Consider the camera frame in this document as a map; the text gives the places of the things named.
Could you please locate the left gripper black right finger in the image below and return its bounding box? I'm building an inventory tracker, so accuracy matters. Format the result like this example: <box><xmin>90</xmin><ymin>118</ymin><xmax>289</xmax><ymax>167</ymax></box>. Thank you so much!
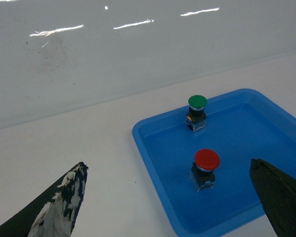
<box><xmin>250</xmin><ymin>159</ymin><xmax>296</xmax><ymax>237</ymax></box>

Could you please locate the left gripper worn left finger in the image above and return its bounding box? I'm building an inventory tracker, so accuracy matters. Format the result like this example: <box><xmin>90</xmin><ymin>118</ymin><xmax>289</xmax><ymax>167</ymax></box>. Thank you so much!
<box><xmin>0</xmin><ymin>162</ymin><xmax>88</xmax><ymax>237</ymax></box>

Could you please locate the red push button switch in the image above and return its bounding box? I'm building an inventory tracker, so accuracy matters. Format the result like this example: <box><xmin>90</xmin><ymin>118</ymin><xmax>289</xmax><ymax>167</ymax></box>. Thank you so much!
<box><xmin>190</xmin><ymin>148</ymin><xmax>220</xmax><ymax>192</ymax></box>

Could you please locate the blue plastic tray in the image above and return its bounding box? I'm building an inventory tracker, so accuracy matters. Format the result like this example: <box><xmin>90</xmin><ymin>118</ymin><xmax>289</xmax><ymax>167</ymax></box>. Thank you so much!
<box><xmin>132</xmin><ymin>89</ymin><xmax>296</xmax><ymax>237</ymax></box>

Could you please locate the green push button switch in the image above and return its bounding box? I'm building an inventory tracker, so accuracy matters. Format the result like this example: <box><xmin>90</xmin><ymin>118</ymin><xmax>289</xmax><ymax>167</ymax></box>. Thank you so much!
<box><xmin>186</xmin><ymin>95</ymin><xmax>208</xmax><ymax>132</ymax></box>

